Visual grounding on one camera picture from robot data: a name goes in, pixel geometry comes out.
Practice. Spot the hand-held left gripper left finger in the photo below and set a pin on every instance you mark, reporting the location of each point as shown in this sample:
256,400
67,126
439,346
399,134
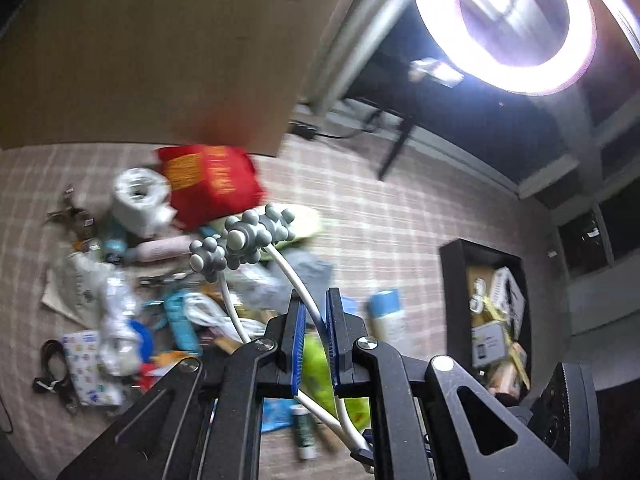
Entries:
298,345

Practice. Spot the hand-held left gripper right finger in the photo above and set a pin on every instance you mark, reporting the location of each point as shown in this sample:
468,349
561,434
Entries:
332,340

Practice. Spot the white massager with grey balls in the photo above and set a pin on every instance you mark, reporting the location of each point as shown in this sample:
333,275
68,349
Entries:
240,240

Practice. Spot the black storage container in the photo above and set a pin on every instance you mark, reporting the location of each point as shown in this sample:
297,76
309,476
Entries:
452,285

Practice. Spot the white printed cardboard box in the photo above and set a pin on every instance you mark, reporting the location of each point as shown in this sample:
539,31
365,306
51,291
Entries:
505,290

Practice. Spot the white and blue spray bottle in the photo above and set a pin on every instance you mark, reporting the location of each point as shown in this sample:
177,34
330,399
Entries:
387,317

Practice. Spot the grey foil sachet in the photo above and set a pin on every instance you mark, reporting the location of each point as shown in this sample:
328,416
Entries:
312,272

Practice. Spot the white and green tube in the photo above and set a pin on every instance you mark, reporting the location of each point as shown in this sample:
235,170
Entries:
303,432

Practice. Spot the light blue clothes clip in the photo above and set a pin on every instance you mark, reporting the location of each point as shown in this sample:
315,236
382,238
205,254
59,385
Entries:
177,320

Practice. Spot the pink bottle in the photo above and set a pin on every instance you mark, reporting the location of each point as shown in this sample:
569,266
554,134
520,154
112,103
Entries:
160,250

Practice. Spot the crumpled clear plastic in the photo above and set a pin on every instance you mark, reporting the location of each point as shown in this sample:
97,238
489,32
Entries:
117,320

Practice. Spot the red cloth bag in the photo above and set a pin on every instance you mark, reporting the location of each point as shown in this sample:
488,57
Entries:
210,185

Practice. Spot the black tripod leg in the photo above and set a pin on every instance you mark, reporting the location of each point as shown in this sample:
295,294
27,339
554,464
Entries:
395,152

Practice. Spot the small blue bottle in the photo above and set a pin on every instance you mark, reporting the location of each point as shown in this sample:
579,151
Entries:
115,247

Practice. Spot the patterned tissue pack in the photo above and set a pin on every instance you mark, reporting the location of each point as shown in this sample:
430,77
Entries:
87,365

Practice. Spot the black power strip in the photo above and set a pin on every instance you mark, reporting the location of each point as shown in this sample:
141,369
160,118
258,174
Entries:
302,129

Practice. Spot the white plug adapter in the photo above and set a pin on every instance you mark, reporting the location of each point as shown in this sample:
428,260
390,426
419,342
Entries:
137,197

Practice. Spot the white plastic bag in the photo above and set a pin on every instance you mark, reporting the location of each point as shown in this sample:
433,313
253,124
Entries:
80,280

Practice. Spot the large cardboard box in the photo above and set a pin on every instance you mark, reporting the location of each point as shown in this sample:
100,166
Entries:
150,50

